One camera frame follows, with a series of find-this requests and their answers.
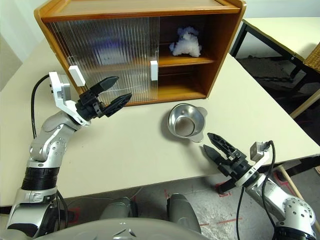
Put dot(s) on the wooden cabinet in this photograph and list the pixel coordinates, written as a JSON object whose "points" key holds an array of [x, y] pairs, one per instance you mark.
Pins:
{"points": [[140, 11]]}

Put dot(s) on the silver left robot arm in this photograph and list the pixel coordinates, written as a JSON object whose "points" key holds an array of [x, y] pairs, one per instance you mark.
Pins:
{"points": [[47, 150]]}

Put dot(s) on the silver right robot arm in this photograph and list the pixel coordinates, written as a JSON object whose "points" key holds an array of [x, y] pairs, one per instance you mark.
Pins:
{"points": [[287, 205]]}

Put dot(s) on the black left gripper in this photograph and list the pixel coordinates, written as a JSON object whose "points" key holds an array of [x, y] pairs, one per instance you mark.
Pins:
{"points": [[88, 107]]}

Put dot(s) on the grey robot torso cover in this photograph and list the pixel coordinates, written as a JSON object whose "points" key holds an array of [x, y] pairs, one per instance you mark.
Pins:
{"points": [[112, 231]]}

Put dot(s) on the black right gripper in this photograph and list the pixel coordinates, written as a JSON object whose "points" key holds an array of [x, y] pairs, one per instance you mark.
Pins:
{"points": [[235, 167]]}

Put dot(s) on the grey robot left leg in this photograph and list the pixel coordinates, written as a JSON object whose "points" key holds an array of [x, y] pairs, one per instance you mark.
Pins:
{"points": [[117, 207]]}

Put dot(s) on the grey robot leg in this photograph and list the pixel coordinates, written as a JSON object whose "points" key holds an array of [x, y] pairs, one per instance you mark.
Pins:
{"points": [[117, 207], [182, 210]]}

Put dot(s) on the white plush snowman toy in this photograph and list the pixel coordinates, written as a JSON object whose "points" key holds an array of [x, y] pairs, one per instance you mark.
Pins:
{"points": [[186, 45]]}

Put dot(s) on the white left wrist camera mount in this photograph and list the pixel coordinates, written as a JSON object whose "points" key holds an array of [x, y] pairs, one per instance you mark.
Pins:
{"points": [[58, 90]]}

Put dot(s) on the beige table with black frame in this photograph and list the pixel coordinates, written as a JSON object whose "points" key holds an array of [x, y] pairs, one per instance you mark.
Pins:
{"points": [[275, 32]]}

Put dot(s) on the black table foot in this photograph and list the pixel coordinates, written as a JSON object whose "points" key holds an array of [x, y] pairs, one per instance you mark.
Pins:
{"points": [[73, 216], [226, 187]]}

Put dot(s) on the ribbed clear sliding door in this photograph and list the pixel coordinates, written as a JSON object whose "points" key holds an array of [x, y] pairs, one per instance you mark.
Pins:
{"points": [[155, 37], [57, 37]]}

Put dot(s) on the wooden cabinet shelf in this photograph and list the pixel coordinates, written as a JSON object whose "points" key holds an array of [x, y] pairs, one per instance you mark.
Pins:
{"points": [[185, 61]]}

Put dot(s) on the grey robot right leg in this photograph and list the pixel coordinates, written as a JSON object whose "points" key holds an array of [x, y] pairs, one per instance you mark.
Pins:
{"points": [[182, 210]]}

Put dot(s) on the wooden stick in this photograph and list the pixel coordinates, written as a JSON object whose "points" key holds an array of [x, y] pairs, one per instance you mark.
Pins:
{"points": [[291, 183]]}

